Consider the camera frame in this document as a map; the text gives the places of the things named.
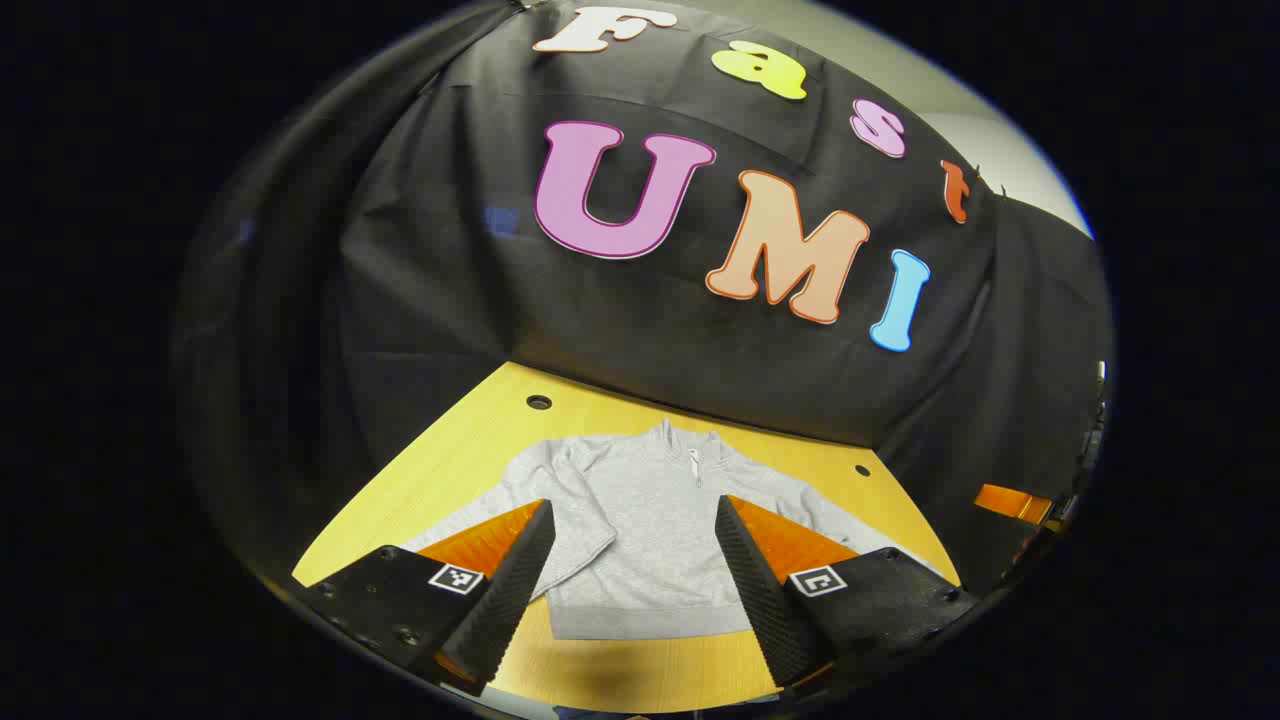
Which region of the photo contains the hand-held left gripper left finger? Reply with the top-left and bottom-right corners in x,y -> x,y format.
293,498 -> 557,698

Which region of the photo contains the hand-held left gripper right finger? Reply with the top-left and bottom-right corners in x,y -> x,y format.
714,494 -> 979,691

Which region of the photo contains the grey zip-neck sweatshirt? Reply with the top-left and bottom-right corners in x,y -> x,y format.
400,418 -> 946,641

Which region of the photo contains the black backdrop cloth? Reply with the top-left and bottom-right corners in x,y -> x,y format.
170,0 -> 1116,601

